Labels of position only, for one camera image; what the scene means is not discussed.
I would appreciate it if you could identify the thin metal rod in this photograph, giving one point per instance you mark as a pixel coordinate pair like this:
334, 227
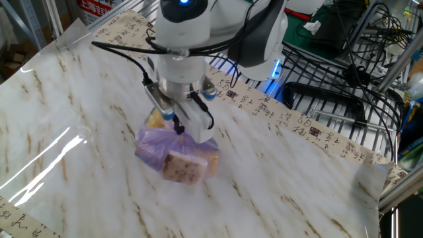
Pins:
350, 119

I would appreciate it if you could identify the crumpled white tissue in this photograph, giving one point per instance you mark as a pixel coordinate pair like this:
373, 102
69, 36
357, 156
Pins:
312, 27

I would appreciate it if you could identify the beige calligraphy print cloth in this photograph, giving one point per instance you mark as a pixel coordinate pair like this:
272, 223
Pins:
297, 122

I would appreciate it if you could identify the aluminium frame rail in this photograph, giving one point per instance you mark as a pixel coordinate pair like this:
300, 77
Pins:
401, 188

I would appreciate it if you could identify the red and white carton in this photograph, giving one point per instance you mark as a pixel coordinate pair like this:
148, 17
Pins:
96, 10

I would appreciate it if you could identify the purple plastic bag of items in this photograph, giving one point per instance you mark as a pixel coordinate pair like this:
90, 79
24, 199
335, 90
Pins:
175, 155

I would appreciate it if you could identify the glossy marble pattern sheet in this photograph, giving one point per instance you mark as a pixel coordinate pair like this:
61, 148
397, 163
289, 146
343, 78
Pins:
99, 165

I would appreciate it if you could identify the slanted aluminium profile post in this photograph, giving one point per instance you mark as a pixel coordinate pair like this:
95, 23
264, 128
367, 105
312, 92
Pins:
400, 63

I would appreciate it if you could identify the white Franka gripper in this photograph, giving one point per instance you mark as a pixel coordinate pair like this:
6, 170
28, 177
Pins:
198, 125

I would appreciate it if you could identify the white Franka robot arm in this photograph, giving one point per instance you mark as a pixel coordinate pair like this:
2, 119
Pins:
181, 49

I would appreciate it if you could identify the black flat device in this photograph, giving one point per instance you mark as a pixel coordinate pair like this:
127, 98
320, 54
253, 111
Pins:
337, 36

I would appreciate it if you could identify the blue-grey perforated shelf post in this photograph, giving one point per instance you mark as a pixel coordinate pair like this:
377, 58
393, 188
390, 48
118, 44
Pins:
29, 23

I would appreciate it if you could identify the green mat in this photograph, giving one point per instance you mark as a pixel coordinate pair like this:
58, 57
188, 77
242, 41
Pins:
297, 36

